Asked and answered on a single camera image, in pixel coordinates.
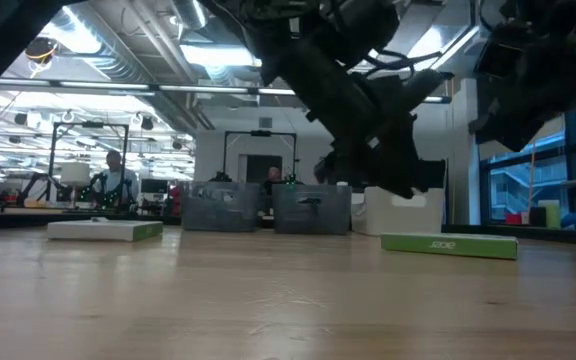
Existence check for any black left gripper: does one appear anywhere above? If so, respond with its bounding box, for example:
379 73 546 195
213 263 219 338
312 74 447 201

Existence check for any black monitor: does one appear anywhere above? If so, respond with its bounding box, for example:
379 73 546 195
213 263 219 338
139 178 170 196

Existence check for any black ceiling dome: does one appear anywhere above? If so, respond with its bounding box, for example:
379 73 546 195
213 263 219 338
24 36 60 65

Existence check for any small black box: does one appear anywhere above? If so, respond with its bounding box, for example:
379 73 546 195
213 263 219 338
528 205 548 228

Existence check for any person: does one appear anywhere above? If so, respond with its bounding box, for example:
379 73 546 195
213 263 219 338
261 166 289 197
89 149 140 210

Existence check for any white plastic bin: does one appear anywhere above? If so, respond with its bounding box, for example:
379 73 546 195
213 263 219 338
351 185 447 237

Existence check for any bright ceiling light panel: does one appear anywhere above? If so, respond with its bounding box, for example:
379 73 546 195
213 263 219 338
180 43 263 69

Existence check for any white shade lamp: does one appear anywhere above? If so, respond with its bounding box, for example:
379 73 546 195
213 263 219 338
59 160 92 207

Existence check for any light green canister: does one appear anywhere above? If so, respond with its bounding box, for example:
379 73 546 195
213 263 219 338
537 199 563 230

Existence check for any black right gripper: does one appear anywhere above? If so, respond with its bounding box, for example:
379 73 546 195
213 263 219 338
469 28 576 152

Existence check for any grey translucent plastic bin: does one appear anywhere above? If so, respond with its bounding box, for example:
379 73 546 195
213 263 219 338
272 183 354 236
181 180 263 233

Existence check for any linear ceiling light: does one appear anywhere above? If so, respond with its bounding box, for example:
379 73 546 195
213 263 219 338
0 78 299 97

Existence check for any black robot station frame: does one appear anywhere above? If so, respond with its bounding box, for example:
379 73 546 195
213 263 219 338
47 121 130 207
223 129 299 185

